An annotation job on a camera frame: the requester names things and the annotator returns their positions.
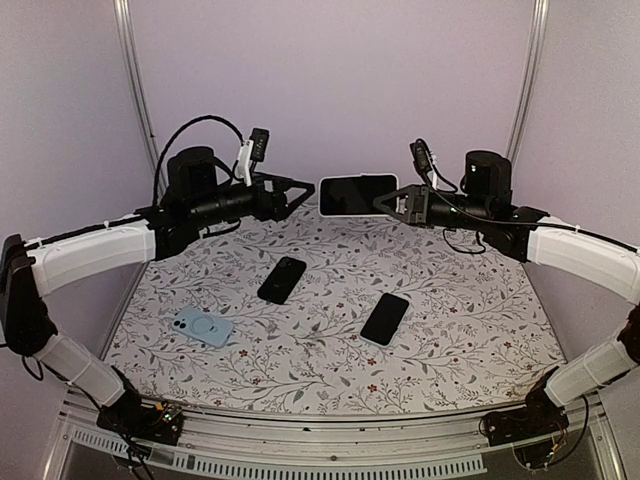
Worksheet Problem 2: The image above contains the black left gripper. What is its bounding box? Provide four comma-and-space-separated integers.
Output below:
190, 171, 316, 228

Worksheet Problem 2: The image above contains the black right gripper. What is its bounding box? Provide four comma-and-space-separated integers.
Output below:
374, 183, 492, 231

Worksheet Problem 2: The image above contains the white cased phone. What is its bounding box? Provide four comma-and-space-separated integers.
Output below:
318, 173, 399, 218

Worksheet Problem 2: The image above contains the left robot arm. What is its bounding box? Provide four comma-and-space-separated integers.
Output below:
1, 141, 315, 434

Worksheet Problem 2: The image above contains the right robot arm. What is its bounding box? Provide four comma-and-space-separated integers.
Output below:
373, 141, 639, 436

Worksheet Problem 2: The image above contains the black cased phone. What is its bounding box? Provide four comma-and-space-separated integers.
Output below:
257, 256, 307, 305

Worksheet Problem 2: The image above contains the phone with dark screen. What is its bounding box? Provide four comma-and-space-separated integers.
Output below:
359, 293, 409, 347

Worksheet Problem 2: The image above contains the light blue cased phone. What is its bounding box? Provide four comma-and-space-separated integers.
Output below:
170, 308, 234, 348

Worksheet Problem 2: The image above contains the floral table mat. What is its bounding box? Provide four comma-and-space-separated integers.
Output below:
106, 205, 564, 415

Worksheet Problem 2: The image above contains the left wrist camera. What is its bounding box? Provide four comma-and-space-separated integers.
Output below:
233, 128, 270, 186

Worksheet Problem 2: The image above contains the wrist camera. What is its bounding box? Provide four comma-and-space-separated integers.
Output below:
233, 128, 270, 186
409, 138, 435, 177

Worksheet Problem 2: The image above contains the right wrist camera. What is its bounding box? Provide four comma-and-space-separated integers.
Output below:
409, 138, 435, 177

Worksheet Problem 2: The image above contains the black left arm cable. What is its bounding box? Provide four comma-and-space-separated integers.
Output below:
152, 113, 249, 206

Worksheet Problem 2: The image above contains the aluminium right corner post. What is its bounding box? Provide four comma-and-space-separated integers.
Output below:
506, 0, 550, 164

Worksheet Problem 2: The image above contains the aluminium corner post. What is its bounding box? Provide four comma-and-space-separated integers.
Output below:
506, 0, 550, 164
113, 0, 167, 203

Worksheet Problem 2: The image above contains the aluminium front rail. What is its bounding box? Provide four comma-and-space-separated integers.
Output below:
43, 390, 629, 479

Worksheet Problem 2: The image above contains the aluminium left corner post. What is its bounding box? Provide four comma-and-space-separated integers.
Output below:
113, 0, 167, 203

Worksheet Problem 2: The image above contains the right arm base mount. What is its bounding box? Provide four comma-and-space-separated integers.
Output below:
478, 400, 569, 470

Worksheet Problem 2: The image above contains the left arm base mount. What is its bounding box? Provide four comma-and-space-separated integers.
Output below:
96, 402, 184, 446

